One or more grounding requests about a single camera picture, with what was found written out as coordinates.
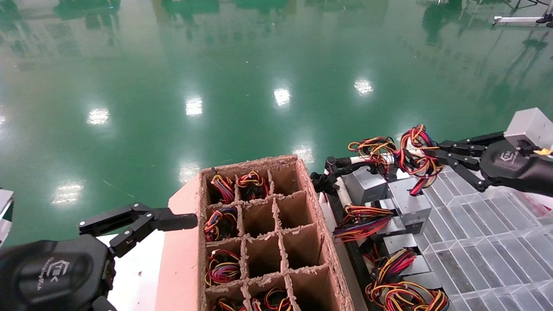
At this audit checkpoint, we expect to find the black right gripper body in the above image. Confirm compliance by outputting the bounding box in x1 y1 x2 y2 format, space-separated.
480 140 553 198

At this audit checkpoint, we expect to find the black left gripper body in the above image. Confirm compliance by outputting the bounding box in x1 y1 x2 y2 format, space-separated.
0 235 116 311

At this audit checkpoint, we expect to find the power supply with coloured wires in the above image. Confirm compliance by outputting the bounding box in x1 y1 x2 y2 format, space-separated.
372 233 430 281
252 287 293 311
204 206 239 241
236 171 269 200
205 248 242 286
212 298 247 311
210 168 236 204
333 201 407 242
344 136 400 206
387 124 444 235
365 272 451 311

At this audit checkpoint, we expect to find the silver power supply unit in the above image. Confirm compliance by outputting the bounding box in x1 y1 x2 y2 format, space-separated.
380 166 411 181

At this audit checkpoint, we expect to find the brown cardboard divider box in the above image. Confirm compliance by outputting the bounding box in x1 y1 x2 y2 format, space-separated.
155 155 357 311

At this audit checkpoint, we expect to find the clear plastic compartment tray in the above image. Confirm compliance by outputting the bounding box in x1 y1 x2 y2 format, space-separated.
389 166 553 311

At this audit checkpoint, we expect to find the short white wrapped cart pipe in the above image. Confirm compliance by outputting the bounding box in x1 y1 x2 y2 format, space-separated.
335 176 353 210

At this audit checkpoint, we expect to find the white metal floor stand base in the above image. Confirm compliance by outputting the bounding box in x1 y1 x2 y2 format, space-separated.
493 13 553 28

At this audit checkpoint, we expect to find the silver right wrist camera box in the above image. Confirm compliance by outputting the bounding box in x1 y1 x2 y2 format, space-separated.
503 107 553 152

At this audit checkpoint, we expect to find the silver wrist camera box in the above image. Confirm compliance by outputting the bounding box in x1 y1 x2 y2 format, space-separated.
0 189 14 247
503 107 553 152

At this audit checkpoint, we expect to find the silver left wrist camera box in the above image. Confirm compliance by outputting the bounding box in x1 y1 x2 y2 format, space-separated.
0 189 14 247

